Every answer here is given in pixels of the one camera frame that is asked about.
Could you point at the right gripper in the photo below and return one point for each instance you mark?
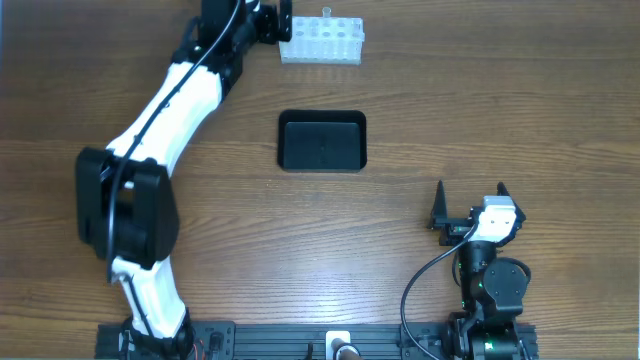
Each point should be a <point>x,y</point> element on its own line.
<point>452,230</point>

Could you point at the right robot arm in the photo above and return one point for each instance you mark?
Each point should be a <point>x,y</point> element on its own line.
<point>500,285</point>

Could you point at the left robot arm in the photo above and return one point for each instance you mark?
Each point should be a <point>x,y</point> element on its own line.
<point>190,100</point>

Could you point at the black tray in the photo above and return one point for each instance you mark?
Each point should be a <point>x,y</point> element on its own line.
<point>322,145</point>

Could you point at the white test tube rack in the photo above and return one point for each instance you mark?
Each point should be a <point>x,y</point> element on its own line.
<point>320,47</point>

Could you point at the clear test tube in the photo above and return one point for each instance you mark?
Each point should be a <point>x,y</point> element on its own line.
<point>327,12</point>

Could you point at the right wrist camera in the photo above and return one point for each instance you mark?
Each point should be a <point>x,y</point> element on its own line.
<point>495,217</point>

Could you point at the mounting rail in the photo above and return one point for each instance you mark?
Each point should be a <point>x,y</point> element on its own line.
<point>280,342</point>

